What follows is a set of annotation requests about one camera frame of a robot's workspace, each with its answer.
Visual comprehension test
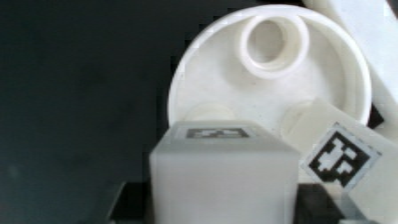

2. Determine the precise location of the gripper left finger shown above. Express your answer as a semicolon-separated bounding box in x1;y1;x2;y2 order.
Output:
98;182;134;224

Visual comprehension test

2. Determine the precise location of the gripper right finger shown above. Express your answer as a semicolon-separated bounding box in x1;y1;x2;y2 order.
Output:
301;183;381;224

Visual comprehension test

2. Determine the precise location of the white stool leg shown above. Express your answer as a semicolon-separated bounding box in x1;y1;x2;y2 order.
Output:
281;99;398;224
148;103;304;224

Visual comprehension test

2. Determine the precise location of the white round stool seat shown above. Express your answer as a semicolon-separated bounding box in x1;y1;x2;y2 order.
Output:
167;4;372;132

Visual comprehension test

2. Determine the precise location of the white right fence bar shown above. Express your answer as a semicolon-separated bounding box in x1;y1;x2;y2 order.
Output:
302;0;398;132

